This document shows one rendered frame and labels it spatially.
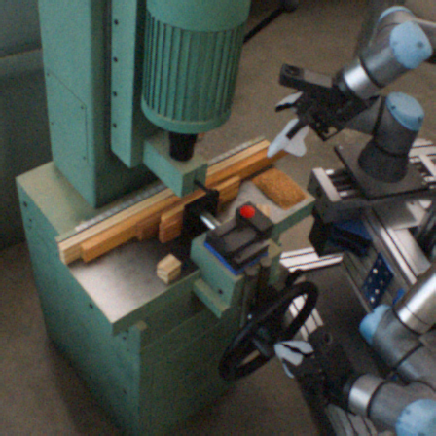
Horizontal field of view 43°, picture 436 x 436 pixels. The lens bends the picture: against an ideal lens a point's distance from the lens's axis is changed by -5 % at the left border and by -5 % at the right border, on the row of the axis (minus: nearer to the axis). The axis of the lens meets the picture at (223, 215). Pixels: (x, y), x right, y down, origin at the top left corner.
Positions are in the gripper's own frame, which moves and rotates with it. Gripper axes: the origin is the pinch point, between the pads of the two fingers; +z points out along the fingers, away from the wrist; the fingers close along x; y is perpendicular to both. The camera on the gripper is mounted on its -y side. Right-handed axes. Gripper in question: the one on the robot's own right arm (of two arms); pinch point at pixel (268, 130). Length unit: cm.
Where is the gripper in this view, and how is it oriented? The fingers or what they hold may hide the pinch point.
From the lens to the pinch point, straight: 115.9
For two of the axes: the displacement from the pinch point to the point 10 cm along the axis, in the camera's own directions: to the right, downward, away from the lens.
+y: 7.3, 5.6, 4.0
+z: -6.7, 4.3, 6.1
